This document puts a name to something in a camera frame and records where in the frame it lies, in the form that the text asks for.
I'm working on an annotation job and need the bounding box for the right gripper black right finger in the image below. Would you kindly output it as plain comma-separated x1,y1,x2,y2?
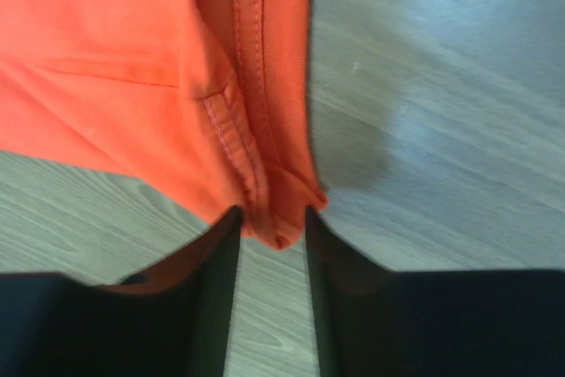
305,207,564,376

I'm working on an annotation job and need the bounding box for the orange t-shirt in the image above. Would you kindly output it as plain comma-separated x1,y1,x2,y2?
1,0,327,250

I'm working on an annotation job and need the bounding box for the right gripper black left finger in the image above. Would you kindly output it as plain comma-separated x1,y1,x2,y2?
1,207,242,376

